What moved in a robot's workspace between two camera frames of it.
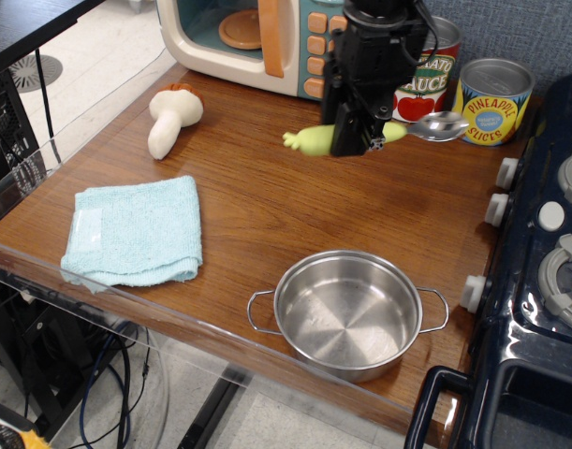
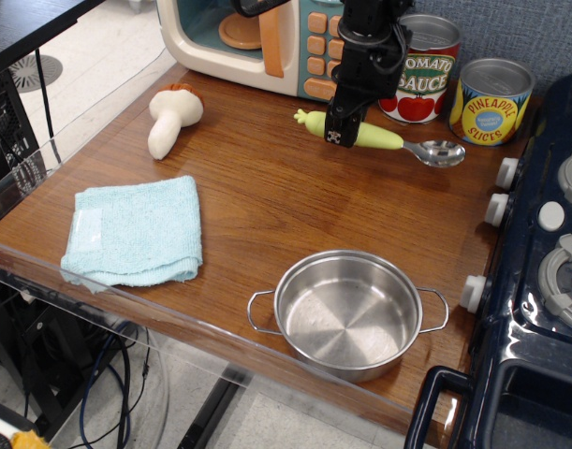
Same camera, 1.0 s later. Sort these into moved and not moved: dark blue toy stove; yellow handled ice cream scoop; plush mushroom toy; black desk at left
Moved: yellow handled ice cream scoop
Not moved: dark blue toy stove; plush mushroom toy; black desk at left
